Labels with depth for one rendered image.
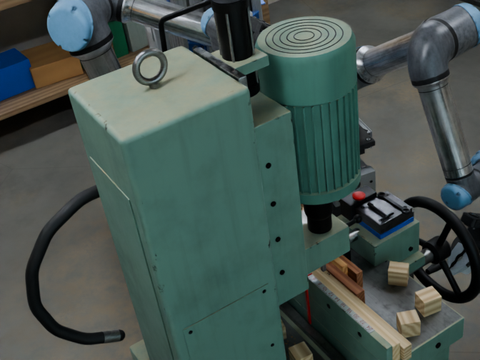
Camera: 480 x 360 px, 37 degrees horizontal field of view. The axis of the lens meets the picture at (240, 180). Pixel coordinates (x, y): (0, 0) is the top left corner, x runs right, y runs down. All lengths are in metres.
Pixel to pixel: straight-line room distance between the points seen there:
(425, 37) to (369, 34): 2.97
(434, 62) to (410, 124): 2.01
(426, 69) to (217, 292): 0.84
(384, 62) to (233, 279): 1.02
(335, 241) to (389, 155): 2.12
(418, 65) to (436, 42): 0.07
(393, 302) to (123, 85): 0.76
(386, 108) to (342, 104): 2.70
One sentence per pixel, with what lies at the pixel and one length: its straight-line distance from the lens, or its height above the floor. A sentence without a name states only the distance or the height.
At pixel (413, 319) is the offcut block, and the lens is 1.50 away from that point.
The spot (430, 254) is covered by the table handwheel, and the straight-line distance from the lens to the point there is 1.81.
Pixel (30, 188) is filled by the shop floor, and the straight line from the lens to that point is 3.85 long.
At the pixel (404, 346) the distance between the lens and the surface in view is 1.45.
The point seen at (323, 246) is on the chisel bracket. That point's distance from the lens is 1.49.
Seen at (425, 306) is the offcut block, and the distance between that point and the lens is 1.54.
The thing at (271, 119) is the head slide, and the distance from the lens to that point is 1.20.
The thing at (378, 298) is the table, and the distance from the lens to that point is 1.59.
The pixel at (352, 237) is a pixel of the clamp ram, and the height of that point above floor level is 0.96.
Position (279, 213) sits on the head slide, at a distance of 1.31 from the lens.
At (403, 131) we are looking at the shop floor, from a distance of 3.78.
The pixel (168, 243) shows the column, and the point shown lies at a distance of 1.15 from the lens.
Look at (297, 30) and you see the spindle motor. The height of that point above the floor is 1.50.
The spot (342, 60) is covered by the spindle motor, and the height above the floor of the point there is 1.48.
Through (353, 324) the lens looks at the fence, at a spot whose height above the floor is 0.94.
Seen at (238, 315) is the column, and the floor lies 1.08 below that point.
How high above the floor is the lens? 2.04
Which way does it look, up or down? 35 degrees down
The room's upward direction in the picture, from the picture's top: 9 degrees counter-clockwise
